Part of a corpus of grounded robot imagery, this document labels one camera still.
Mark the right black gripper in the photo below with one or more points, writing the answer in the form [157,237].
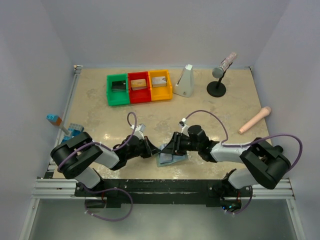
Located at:
[173,147]

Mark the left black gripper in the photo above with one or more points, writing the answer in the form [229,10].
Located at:
[150,150]

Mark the green card holder wallet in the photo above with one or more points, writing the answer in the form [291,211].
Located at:
[163,160]

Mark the white credit card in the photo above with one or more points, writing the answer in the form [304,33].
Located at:
[179,158]

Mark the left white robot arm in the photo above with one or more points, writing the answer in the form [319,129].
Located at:
[74,156]

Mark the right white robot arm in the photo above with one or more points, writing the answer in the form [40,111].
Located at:
[264,164]

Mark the tan card in bin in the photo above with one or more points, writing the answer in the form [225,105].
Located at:
[138,84]

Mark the silver card in bin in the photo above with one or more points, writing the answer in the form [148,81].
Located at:
[159,81]

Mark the black card in bin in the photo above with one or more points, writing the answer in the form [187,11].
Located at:
[119,86]

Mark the yellow plastic bin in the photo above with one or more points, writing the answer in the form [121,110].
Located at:
[161,93]

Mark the red plastic bin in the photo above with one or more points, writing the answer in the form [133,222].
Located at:
[139,96]

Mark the white metronome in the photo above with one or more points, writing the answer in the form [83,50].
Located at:
[185,84]

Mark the green plastic bin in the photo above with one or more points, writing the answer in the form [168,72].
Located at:
[116,98]

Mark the black microphone stand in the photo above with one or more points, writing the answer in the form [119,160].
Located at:
[216,88]

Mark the blue toy brick stack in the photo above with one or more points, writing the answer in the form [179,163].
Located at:
[74,130]

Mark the grey glitter microphone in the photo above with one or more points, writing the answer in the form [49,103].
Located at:
[223,65]

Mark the blue orange brick hammer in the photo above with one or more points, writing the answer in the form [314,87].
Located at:
[56,121]

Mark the black microphone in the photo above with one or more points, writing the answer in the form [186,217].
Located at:
[279,148]

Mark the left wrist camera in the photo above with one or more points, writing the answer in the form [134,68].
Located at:
[139,131]

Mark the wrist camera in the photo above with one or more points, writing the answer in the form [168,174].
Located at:
[139,131]
[184,126]

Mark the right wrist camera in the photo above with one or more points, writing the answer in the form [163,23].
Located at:
[184,126]

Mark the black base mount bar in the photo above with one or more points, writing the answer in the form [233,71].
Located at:
[112,193]

